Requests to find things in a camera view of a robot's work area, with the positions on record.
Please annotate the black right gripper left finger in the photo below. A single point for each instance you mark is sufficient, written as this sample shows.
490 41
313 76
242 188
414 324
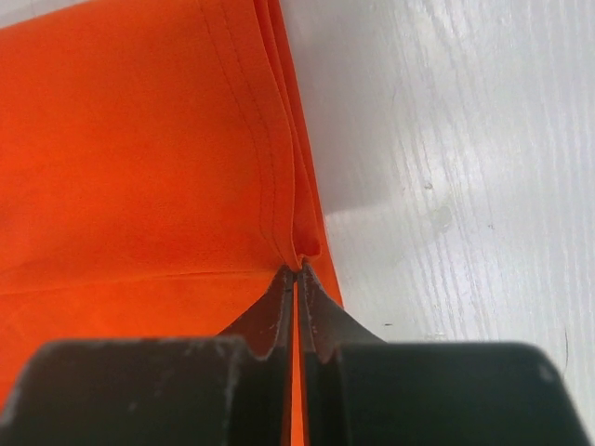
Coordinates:
259 390

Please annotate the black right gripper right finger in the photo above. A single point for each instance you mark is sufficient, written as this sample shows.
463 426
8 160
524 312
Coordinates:
324 327

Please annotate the orange t shirt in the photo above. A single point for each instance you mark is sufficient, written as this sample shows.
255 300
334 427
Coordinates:
156 172

